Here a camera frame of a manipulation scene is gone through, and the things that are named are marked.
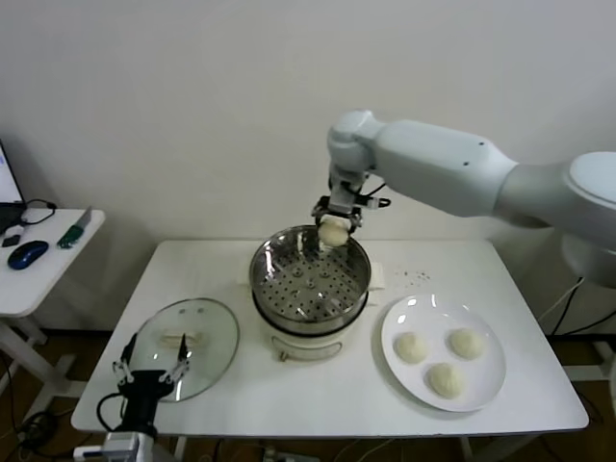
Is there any white wall cable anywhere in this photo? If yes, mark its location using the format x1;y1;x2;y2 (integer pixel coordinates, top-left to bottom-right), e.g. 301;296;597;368
536;281;581;323

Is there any black wall cable with plug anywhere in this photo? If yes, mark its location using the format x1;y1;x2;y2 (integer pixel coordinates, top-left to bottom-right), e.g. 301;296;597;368
548;276;616;338

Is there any blue computer mouse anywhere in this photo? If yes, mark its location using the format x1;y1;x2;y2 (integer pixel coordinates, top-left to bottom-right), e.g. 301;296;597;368
7;241;50;271

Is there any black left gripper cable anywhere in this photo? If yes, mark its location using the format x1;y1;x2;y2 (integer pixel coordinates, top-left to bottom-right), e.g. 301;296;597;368
97;393;126;432

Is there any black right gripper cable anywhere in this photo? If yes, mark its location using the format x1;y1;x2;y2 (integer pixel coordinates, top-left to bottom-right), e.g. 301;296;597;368
358;181;392;212

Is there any green handled knife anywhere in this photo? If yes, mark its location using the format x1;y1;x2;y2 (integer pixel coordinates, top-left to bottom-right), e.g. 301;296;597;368
56;206;93;250

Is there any black looped desk cable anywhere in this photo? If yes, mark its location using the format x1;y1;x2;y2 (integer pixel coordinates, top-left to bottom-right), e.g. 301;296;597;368
18;199;58;227

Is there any white power strip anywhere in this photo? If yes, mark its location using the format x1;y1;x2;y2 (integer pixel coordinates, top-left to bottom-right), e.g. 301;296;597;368
259;446;302;462

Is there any round glass pot lid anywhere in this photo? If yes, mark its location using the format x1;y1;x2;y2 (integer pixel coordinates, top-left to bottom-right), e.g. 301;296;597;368
126;298;241;403

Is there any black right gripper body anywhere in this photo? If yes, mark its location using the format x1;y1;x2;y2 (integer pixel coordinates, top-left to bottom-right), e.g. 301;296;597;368
315;181;365;226

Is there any white electric cooker pot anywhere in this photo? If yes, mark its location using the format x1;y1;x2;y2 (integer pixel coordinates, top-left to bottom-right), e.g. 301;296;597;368
234;269;386;363

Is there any perforated steel steamer basket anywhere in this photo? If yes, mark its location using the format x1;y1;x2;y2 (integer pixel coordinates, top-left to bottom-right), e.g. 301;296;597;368
234;224;386;324

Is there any white side table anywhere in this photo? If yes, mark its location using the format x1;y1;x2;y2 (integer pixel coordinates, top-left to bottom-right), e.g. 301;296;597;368
0;209;106;418

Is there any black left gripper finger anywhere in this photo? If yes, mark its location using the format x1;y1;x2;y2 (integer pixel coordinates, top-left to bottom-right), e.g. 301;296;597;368
113;331;140;386
161;331;191;386

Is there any round white plate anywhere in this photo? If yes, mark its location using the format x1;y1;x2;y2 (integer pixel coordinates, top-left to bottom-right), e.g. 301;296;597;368
380;294;507;413

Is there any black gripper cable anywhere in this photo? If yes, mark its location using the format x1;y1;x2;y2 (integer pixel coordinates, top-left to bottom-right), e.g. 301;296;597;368
97;393;126;432
358;181;392;212

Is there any black laptop computer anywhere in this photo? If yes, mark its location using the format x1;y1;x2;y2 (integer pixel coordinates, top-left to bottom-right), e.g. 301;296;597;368
0;140;28;237

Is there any black floor cable bundle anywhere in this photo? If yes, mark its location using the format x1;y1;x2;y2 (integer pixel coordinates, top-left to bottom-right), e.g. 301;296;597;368
0;353;73;458

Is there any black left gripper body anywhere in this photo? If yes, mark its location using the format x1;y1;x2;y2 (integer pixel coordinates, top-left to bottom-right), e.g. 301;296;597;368
117;371;172;430

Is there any dark crumb scatter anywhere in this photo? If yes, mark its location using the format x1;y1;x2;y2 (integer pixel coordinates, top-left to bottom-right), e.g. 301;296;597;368
393;269;430;285

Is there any white steamed baozi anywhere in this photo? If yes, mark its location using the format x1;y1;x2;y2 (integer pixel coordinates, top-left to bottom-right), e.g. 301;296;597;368
426;363;468;399
395;331;428;365
318;218;348;247
449;328;485;360

